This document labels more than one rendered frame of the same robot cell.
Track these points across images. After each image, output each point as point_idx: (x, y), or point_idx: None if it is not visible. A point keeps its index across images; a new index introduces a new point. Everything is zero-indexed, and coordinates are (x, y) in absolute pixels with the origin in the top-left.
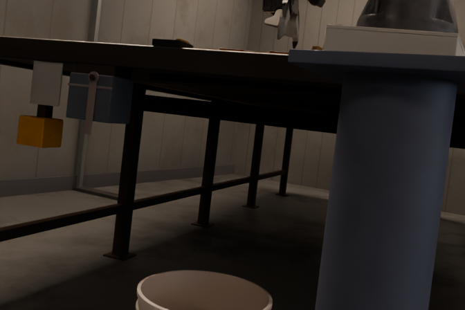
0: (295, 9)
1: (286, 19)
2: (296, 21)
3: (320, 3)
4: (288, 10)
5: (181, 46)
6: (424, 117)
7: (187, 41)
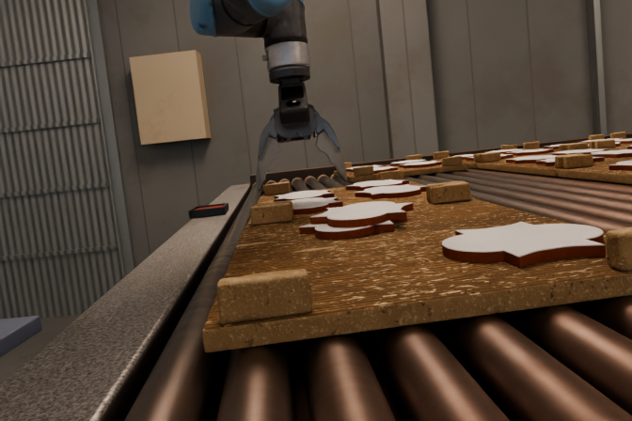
0: (297, 131)
1: (263, 159)
2: (319, 143)
3: (290, 121)
4: (269, 142)
5: (196, 216)
6: None
7: (283, 182)
